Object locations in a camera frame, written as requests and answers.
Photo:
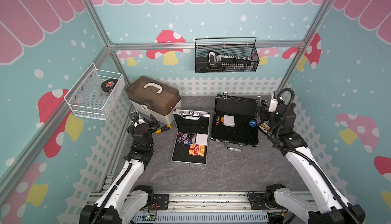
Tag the black poker set case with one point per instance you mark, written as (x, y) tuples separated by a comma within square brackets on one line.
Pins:
[(244, 110)]

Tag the silver poker set case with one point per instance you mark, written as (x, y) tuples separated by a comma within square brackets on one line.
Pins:
[(188, 121)]

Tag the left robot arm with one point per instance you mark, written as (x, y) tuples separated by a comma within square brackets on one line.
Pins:
[(128, 169)]

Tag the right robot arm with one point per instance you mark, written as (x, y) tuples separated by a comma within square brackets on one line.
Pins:
[(305, 169)]

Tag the purple poker chips pile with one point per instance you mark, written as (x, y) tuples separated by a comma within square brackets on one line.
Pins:
[(185, 138)]

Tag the socket bit set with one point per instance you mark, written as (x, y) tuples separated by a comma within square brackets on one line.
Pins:
[(226, 62)]

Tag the blue round dealer chip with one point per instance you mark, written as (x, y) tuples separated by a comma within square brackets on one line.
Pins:
[(253, 123)]

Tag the black charging connector board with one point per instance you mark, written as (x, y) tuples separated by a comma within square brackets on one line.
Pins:
[(264, 127)]

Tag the brown lid white toolbox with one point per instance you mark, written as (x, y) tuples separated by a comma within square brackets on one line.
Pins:
[(151, 97)]

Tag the red orange card box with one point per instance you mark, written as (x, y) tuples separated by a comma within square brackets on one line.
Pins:
[(197, 150)]

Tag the white card deck box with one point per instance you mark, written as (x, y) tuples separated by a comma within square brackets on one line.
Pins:
[(201, 139)]

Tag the black tape roll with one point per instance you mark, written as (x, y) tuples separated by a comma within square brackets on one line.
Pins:
[(108, 85)]

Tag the yellow handled screwdriver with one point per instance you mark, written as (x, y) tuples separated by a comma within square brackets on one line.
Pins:
[(163, 129)]

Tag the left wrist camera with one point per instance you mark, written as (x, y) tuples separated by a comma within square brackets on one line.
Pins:
[(134, 116)]

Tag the white wire wall basket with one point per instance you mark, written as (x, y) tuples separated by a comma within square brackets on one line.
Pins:
[(86, 98)]

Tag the black wire wall basket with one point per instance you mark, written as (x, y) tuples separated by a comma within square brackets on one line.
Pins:
[(244, 47)]

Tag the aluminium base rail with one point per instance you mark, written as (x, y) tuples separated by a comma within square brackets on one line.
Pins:
[(211, 207)]

